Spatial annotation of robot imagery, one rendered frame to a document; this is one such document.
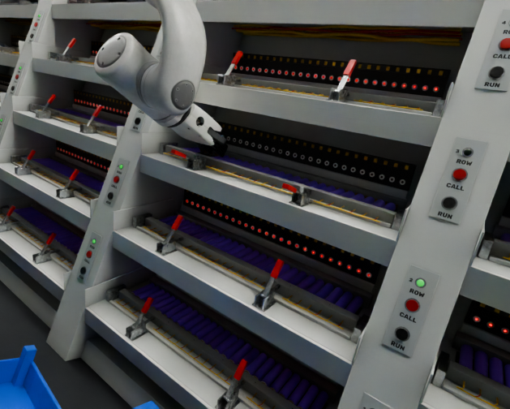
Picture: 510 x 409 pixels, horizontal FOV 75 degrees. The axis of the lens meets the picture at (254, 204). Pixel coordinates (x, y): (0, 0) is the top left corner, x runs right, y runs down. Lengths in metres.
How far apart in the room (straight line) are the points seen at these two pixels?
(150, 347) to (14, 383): 0.27
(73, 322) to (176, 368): 0.32
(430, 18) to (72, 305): 0.97
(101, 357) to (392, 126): 0.82
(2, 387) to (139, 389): 0.26
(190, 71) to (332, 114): 0.26
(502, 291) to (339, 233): 0.23
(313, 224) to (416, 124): 0.23
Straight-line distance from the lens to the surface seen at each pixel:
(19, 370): 0.88
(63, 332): 1.00
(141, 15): 1.10
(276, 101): 0.68
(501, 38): 0.64
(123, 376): 0.91
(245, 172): 0.71
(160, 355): 0.79
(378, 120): 0.60
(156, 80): 0.56
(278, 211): 0.61
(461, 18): 0.68
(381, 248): 0.55
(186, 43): 0.56
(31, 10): 1.66
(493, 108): 0.59
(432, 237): 0.54
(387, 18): 0.70
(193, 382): 0.74
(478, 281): 0.55
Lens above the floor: 0.51
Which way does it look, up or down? level
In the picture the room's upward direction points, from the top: 20 degrees clockwise
